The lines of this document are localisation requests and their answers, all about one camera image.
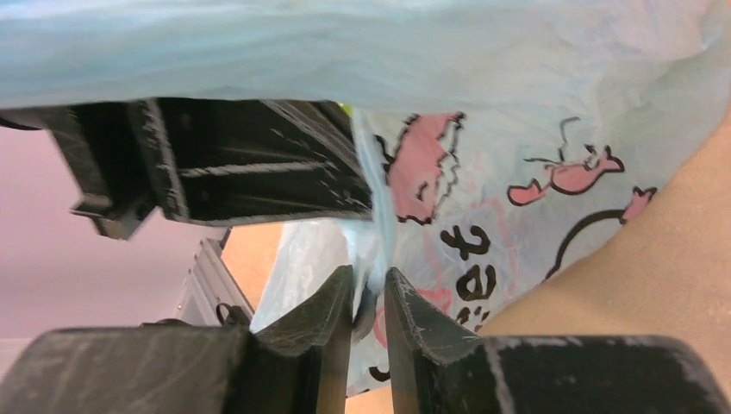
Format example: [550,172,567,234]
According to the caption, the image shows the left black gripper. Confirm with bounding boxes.
[0,105,158,242]

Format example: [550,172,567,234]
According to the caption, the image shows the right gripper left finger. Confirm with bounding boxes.
[1,266,353,413]

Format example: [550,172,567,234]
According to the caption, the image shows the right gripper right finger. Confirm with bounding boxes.
[384,268,730,413]

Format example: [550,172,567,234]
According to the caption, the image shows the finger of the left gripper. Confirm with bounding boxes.
[128,97,372,226]

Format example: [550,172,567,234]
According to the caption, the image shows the light blue plastic bag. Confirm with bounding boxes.
[1,1,730,394]

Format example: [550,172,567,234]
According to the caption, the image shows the aluminium frame rail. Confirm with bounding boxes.
[173,229,254,326]

